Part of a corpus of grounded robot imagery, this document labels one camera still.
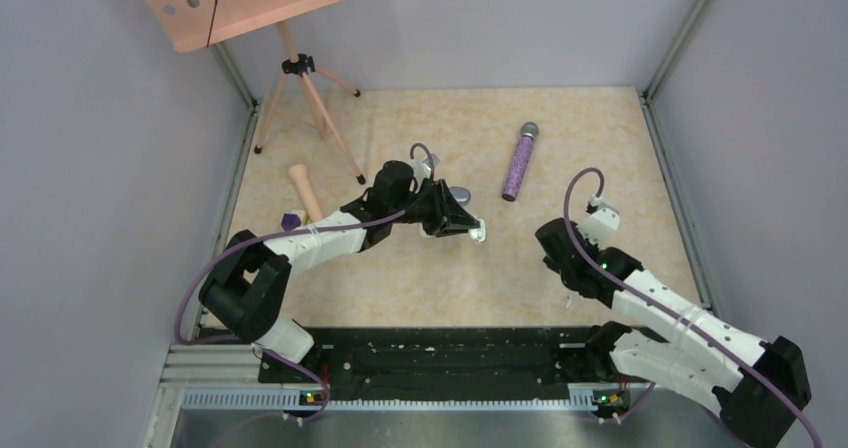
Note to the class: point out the lavender charging case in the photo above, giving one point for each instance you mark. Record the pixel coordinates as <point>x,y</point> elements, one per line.
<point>462,195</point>

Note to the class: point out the purple glitter microphone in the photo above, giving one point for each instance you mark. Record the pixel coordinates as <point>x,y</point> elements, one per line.
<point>528,134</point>

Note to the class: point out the white earbud case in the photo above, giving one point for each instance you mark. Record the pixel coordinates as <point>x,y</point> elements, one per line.
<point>478,233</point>

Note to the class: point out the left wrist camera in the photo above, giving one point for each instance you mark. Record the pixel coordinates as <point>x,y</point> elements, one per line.
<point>424,168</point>

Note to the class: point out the small purple block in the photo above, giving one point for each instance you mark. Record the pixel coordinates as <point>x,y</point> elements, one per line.
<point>292,220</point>

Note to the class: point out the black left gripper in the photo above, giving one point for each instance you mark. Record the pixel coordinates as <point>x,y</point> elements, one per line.
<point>448,216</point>

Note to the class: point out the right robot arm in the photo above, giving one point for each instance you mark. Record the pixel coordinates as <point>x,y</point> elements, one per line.
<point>755,388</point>

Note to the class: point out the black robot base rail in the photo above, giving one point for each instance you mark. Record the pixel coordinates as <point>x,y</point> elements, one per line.
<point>495,366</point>

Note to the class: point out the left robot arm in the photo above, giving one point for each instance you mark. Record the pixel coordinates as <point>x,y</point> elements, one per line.
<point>246,287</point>

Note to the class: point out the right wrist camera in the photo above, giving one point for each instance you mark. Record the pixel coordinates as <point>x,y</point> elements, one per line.
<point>601,223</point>

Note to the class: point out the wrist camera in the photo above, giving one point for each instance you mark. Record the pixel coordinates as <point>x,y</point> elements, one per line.
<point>424,168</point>
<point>601,223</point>

